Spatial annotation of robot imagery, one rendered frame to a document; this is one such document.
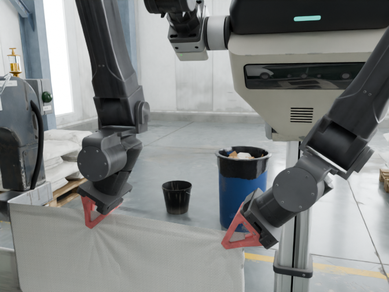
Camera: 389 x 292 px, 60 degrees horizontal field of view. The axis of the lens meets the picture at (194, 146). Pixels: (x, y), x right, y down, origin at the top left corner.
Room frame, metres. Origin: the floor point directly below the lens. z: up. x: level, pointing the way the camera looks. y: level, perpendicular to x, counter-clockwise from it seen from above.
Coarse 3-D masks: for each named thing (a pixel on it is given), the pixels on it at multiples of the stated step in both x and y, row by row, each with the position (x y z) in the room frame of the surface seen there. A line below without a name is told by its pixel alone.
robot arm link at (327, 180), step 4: (328, 176) 0.49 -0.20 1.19; (324, 180) 0.44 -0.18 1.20; (328, 180) 0.47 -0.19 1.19; (332, 180) 0.49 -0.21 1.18; (328, 184) 0.46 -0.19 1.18; (332, 184) 0.49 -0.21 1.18; (324, 188) 0.46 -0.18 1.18; (328, 188) 0.46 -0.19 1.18; (332, 188) 0.46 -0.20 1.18; (324, 192) 0.46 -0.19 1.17
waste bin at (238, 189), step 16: (224, 160) 2.68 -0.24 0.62; (240, 160) 2.58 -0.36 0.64; (256, 160) 2.59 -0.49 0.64; (224, 176) 2.69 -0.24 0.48; (240, 176) 2.61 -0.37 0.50; (256, 176) 2.62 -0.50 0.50; (224, 192) 2.71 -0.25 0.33; (240, 192) 2.62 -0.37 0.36; (224, 208) 2.72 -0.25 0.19; (224, 224) 2.73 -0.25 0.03; (240, 224) 2.63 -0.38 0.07
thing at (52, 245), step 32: (32, 224) 0.65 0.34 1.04; (64, 224) 0.64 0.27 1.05; (128, 224) 0.59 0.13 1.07; (160, 224) 0.57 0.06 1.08; (32, 256) 0.66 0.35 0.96; (64, 256) 0.64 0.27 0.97; (96, 256) 0.62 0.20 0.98; (128, 256) 0.59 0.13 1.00; (160, 256) 0.57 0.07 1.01; (192, 256) 0.55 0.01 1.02; (224, 256) 0.53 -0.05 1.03; (32, 288) 0.66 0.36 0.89; (64, 288) 0.64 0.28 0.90; (96, 288) 0.62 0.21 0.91; (128, 288) 0.59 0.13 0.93; (160, 288) 0.57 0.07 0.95; (192, 288) 0.55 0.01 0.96; (224, 288) 0.53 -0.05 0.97
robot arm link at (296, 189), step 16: (304, 144) 0.49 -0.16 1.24; (304, 160) 0.41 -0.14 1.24; (320, 160) 0.44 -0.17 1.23; (288, 176) 0.41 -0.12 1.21; (304, 176) 0.40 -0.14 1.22; (320, 176) 0.40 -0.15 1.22; (288, 192) 0.41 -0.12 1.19; (304, 192) 0.40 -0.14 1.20; (320, 192) 0.41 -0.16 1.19; (288, 208) 0.40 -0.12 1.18; (304, 208) 0.40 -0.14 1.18
